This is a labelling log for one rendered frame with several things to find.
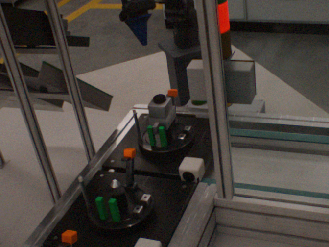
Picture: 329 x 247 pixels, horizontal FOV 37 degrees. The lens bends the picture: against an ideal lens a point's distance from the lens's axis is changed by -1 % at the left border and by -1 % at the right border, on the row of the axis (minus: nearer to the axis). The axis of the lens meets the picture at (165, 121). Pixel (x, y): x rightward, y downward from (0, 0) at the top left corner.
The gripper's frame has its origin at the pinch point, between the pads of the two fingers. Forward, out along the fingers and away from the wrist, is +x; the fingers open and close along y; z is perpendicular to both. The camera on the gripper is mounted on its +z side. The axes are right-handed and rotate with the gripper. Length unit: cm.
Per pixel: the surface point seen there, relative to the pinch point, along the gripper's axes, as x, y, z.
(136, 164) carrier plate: 29.3, -8.2, -10.5
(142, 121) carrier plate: 22.4, 8.4, -4.3
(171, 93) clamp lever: 16.3, -2.1, 3.0
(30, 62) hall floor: -9, 337, -43
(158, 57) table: 9, 70, 17
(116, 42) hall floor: -7, 333, 37
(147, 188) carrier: 32.1, -20.4, -11.0
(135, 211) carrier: 33.7, -27.9, -15.1
